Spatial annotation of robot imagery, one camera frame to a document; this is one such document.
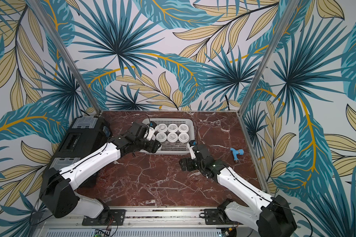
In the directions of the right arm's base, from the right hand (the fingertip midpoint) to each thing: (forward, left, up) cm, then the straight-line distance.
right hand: (186, 159), depth 82 cm
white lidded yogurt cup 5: (+17, +1, -3) cm, 17 cm away
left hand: (+7, +17, +6) cm, 20 cm away
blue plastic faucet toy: (+9, -33, -9) cm, 36 cm away
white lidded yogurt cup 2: (+25, 0, -4) cm, 25 cm away
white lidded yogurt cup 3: (+18, +15, -3) cm, 24 cm away
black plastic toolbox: (+14, +59, +7) cm, 61 cm away
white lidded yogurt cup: (+25, +7, -3) cm, 27 cm away
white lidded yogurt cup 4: (+18, +8, -3) cm, 20 cm away
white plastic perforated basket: (+13, +4, -10) cm, 17 cm away
